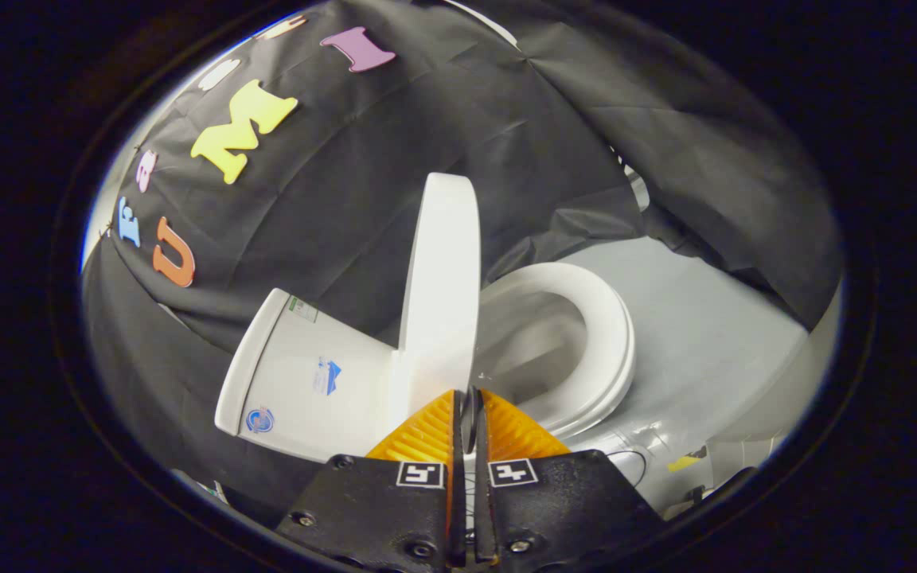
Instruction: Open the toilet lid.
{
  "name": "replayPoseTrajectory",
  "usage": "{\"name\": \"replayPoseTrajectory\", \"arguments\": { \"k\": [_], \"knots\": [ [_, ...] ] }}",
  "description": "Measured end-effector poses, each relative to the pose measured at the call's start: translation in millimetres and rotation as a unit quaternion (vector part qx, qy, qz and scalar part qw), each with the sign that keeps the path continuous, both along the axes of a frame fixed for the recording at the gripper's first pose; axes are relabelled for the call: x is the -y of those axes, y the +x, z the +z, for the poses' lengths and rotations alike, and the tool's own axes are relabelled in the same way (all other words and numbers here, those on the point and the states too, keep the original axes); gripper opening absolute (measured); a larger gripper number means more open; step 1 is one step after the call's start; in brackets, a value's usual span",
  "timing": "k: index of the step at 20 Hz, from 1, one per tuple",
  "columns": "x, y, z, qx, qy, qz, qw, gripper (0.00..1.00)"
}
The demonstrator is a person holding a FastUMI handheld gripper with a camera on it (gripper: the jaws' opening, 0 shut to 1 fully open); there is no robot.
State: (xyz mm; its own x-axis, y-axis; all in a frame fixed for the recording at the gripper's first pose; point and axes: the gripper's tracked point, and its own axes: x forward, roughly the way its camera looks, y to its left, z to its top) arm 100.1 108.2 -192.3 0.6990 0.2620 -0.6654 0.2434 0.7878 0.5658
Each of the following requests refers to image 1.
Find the black backdrop cloth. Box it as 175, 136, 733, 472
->
80, 0, 845, 526

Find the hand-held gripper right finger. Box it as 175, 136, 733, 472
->
470, 388, 666, 570

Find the white toilet bowl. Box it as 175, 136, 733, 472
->
474, 288, 642, 446

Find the thin black cable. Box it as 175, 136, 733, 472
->
606, 450, 649, 488

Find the white toilet tank cover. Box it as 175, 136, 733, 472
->
215, 288, 294, 436

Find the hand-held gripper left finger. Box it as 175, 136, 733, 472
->
275, 388, 467, 570

